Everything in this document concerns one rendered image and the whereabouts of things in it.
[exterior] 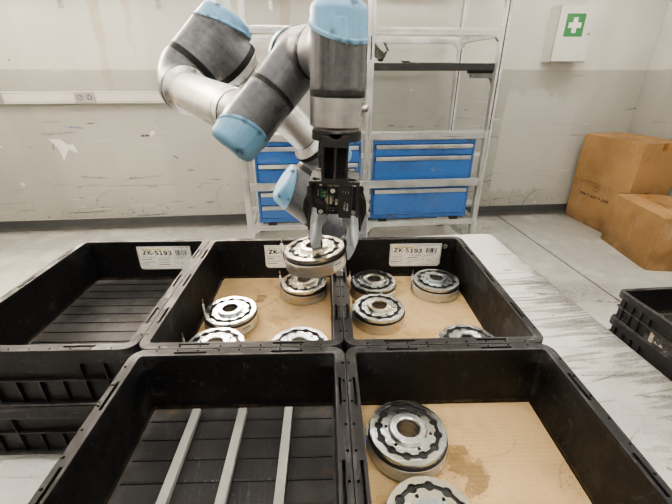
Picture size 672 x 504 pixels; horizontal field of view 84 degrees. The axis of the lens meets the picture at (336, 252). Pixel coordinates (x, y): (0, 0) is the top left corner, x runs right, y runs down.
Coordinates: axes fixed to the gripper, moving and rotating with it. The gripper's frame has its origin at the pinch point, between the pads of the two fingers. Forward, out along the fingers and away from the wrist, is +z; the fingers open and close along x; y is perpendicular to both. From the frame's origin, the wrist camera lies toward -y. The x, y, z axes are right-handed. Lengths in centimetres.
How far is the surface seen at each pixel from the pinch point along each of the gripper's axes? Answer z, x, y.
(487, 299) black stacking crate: 11.5, 29.8, -4.4
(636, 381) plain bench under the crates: 30, 64, -3
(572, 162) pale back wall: 47, 221, -314
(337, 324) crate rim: 8.3, 1.1, 9.7
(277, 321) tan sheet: 18.7, -11.2, -4.5
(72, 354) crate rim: 9.9, -36.5, 17.0
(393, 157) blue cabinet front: 25, 34, -204
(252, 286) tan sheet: 19.1, -19.5, -18.2
